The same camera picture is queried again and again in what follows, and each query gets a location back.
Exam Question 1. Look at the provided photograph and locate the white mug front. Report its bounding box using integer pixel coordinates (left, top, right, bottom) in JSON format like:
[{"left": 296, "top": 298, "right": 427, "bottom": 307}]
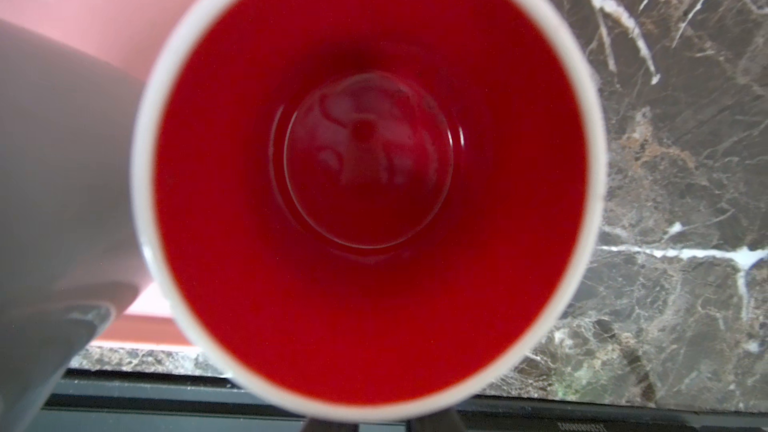
[{"left": 1, "top": 21, "right": 151, "bottom": 431}]

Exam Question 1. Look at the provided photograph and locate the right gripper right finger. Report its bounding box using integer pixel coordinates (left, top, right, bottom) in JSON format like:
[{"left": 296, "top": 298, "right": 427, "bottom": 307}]
[{"left": 407, "top": 408, "right": 467, "bottom": 432}]

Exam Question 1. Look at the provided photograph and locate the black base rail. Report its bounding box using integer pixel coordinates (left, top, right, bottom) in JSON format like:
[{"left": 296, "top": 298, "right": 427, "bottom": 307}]
[{"left": 28, "top": 370, "right": 767, "bottom": 431}]

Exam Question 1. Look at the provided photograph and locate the white mug red inside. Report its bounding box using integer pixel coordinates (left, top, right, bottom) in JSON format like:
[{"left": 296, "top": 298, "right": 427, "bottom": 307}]
[{"left": 130, "top": 0, "right": 607, "bottom": 423}]

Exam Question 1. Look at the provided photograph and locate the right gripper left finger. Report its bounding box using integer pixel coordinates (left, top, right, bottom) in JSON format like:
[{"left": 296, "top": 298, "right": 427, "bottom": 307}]
[{"left": 300, "top": 418, "right": 359, "bottom": 432}]

